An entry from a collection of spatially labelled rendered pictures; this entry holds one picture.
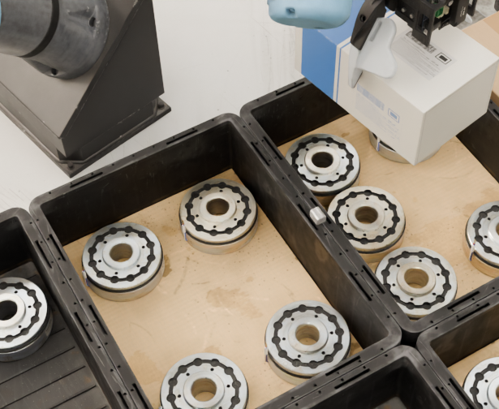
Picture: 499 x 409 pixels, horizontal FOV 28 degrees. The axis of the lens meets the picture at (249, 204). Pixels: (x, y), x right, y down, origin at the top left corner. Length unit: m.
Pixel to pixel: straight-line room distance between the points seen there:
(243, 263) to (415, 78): 0.36
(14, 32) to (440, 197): 0.61
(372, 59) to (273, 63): 0.64
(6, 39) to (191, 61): 0.44
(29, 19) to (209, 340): 0.49
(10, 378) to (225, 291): 0.28
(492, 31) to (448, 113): 0.46
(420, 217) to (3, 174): 0.65
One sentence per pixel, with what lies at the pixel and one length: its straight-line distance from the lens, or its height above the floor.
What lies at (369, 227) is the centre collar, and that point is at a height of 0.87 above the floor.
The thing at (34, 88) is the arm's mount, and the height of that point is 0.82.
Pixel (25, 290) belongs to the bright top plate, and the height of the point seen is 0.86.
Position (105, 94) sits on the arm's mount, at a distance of 1.54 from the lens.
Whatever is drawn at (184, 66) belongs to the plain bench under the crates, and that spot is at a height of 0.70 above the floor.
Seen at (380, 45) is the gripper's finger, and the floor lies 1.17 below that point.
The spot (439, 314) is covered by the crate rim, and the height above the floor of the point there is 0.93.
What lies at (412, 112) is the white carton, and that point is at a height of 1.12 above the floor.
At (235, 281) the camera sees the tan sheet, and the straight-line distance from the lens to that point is 1.31.
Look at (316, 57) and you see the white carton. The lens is 1.19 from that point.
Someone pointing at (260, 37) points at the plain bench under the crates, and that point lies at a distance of 1.77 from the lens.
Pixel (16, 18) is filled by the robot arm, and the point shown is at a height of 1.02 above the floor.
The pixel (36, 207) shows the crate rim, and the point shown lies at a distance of 1.28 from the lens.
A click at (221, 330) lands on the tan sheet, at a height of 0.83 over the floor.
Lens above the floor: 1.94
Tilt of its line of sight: 54 degrees down
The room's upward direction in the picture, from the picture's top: 2 degrees counter-clockwise
